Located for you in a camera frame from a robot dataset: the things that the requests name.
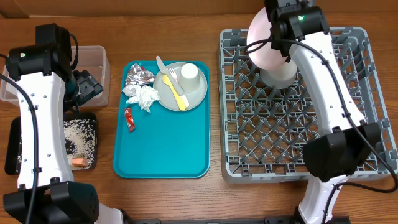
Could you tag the white plastic fork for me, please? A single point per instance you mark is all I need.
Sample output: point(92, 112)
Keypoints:
point(173, 74)

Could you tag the white tissue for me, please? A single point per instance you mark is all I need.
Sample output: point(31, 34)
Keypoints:
point(144, 96)

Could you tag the white rice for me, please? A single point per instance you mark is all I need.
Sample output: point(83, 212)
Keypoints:
point(81, 141)

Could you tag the aluminium foil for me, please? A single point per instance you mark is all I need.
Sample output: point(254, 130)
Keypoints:
point(138, 75)

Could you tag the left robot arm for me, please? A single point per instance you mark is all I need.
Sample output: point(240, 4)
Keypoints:
point(48, 85)

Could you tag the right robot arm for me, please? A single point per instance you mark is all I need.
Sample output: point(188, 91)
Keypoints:
point(301, 33)

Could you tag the white round plate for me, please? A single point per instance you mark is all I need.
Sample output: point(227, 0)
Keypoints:
point(265, 57)

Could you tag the black waste tray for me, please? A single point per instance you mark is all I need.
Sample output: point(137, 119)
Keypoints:
point(14, 150)

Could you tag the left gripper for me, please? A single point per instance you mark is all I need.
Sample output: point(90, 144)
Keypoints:
point(89, 86)

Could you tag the red candy wrapper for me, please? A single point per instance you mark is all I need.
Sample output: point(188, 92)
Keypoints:
point(129, 119)

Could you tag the white plastic knife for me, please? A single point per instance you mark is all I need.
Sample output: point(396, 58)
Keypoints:
point(176, 89)

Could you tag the clear plastic bin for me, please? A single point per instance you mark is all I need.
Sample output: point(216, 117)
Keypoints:
point(91, 58)

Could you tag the orange food cube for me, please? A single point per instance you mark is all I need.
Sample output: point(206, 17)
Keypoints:
point(79, 162)

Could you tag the grey bowl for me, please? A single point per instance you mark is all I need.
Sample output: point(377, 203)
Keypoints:
point(281, 78)

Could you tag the teal serving tray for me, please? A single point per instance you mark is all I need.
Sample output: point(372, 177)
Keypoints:
point(165, 143)

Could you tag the yellow plastic spoon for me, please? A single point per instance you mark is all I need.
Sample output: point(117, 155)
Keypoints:
point(171, 84)

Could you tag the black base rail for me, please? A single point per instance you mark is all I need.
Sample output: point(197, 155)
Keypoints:
point(266, 220)

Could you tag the grey dishwasher rack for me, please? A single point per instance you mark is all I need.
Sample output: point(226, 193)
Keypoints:
point(263, 130)

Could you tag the white paper cup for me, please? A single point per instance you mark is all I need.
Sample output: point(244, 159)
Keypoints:
point(189, 78)

